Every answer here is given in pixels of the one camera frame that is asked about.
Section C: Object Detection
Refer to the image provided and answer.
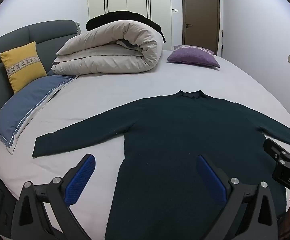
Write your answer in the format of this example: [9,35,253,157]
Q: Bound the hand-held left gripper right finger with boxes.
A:
[196,155,278,240]

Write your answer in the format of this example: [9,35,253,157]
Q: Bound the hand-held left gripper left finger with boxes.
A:
[11,154,96,240]

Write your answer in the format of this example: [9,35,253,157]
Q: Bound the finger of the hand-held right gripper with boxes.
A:
[263,138,290,161]

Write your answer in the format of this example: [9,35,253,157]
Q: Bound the dark green sweater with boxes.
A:
[32,90,290,240]

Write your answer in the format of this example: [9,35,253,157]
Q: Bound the blue pillow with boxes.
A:
[0,74,79,155]

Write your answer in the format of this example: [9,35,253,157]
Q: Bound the bed with white sheet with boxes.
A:
[0,49,290,240]

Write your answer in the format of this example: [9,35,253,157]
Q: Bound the purple cushion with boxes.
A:
[167,45,221,68]

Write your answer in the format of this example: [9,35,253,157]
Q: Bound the yellow patterned pillow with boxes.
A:
[0,41,47,95]

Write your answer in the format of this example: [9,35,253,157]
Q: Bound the beige folded duvet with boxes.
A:
[51,19,163,77]

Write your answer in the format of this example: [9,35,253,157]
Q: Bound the brown door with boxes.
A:
[181,0,221,54]

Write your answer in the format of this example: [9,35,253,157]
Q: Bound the black garment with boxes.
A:
[86,11,166,43]

